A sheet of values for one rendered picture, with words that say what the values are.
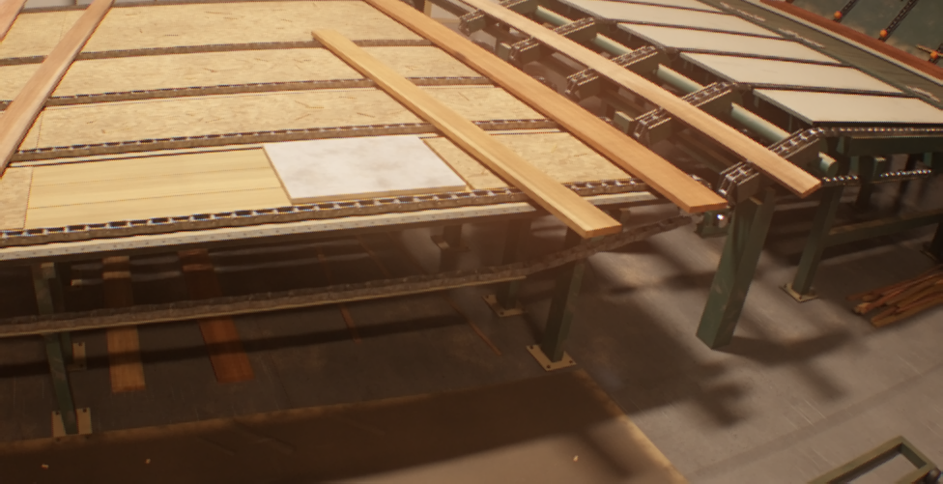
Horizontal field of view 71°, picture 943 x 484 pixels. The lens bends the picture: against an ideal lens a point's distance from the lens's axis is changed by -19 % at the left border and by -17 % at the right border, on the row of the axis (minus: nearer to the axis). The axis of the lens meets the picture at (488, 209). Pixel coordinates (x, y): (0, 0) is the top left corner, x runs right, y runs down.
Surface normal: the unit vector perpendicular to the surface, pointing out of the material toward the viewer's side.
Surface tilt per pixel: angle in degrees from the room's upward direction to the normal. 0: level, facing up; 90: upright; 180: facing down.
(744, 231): 90
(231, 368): 0
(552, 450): 0
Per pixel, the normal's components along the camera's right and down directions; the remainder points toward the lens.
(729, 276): -0.88, 0.08
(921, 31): -0.54, -0.56
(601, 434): 0.15, -0.89
